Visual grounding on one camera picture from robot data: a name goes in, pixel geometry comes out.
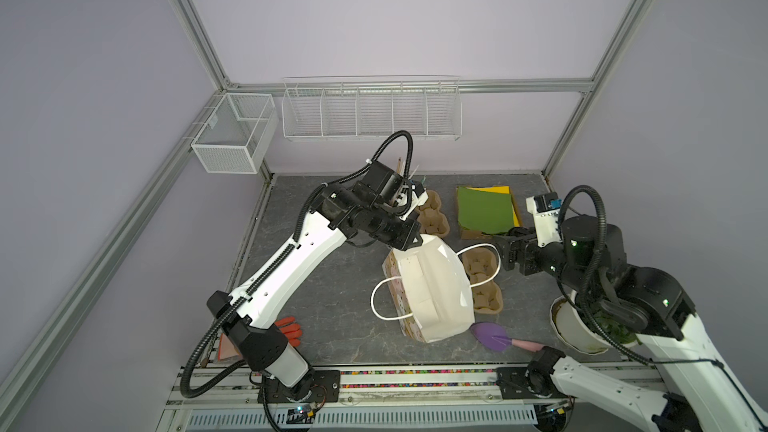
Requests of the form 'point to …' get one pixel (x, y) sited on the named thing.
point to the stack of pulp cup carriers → (431, 219)
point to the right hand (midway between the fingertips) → (514, 235)
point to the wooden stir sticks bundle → (400, 167)
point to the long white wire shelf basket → (372, 107)
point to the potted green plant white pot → (582, 334)
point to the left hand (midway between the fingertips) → (420, 248)
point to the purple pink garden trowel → (497, 338)
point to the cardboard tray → (479, 235)
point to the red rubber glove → (290, 329)
